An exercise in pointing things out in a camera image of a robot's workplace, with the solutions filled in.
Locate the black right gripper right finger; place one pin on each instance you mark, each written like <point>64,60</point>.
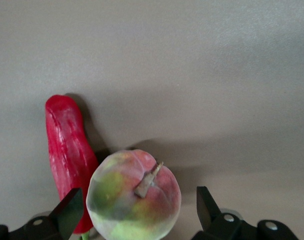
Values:
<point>209,215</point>

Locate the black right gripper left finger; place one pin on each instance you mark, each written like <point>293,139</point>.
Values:
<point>67,215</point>

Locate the green and red peach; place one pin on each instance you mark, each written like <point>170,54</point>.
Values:
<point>131,205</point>

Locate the red chili pepper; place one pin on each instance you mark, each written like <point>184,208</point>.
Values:
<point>67,145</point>

